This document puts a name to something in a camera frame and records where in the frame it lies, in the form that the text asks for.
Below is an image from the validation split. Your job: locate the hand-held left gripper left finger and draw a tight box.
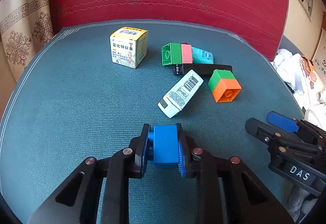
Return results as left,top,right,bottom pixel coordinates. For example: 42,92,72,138
28,123,151,224

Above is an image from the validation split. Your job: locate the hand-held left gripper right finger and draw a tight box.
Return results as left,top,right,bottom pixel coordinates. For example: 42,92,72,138
176,123,294,224

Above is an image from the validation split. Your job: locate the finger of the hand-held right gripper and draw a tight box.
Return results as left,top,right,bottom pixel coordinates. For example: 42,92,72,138
245,118,324,158
267,111,326,143

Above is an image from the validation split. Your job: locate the blue toy brick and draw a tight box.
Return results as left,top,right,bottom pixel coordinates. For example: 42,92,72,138
148,125,180,164

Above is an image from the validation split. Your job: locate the green and orange toy block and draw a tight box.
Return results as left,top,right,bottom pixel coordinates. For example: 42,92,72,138
208,69,242,103

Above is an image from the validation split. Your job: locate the small white barcode box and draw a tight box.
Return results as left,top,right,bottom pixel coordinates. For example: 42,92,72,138
157,69,204,119

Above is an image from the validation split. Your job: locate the long black box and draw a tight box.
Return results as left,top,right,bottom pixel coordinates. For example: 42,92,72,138
173,63,233,77

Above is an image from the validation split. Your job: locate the green and pink toy block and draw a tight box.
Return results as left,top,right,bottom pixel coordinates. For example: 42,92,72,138
161,43,193,66

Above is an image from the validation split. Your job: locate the yellow medicine box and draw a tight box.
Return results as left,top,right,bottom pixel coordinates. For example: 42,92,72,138
110,26,149,70

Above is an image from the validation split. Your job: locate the white floral quilt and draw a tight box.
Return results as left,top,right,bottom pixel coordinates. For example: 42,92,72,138
299,54,326,112

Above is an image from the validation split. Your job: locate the white cloth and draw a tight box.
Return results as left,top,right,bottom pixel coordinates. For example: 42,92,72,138
271,48,310,94

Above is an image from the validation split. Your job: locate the cream cabinet door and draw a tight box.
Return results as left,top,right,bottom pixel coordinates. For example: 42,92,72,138
312,10,326,77

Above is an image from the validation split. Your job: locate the teal packet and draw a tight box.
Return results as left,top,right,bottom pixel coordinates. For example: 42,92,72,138
191,47,214,64

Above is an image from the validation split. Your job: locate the beige patterned curtain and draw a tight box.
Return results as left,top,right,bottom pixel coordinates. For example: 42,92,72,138
0,0,55,82

